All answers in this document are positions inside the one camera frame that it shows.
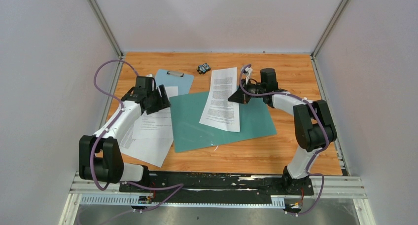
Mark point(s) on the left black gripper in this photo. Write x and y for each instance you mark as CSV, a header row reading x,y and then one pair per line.
x,y
164,101

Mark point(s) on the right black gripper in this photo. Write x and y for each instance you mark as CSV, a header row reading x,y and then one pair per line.
x,y
240,96

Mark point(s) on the printed text paper sheet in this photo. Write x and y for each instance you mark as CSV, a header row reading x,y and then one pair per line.
x,y
222,99

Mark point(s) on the green file folder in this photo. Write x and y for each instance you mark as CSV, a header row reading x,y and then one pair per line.
x,y
196,127

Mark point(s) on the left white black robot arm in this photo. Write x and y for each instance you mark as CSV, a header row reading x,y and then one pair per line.
x,y
100,158

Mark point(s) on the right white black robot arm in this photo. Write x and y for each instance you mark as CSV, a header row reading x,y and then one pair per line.
x,y
313,124

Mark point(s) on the upper left paper sheet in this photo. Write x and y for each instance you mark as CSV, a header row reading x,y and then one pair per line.
x,y
154,126

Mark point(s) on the light blue clipboard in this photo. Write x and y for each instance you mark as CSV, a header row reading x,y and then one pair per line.
x,y
173,78

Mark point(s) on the lower left paper sheet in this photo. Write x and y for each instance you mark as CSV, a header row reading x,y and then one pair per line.
x,y
150,146

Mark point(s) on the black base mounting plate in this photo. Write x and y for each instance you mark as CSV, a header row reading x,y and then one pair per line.
x,y
221,188

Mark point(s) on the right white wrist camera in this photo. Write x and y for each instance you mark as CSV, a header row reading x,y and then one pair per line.
x,y
247,72

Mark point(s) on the aluminium frame rail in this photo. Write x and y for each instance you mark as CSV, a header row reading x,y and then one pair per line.
x,y
327,187

